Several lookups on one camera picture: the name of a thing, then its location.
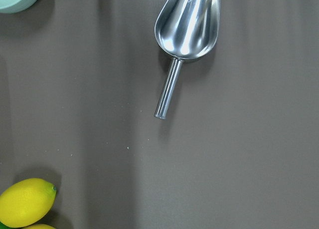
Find steel ice scoop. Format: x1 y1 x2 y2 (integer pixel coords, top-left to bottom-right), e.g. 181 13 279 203
154 0 221 119

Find yellow lemon upper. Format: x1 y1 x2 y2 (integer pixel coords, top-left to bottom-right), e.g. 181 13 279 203
0 178 57 228

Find yellow lemon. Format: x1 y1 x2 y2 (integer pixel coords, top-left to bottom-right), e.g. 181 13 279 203
0 178 57 228
22 224 56 229

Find yellow lemon lower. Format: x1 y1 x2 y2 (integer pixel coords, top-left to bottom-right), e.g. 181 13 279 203
22 224 56 229

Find green lime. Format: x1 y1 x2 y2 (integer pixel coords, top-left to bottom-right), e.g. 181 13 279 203
0 222 8 229

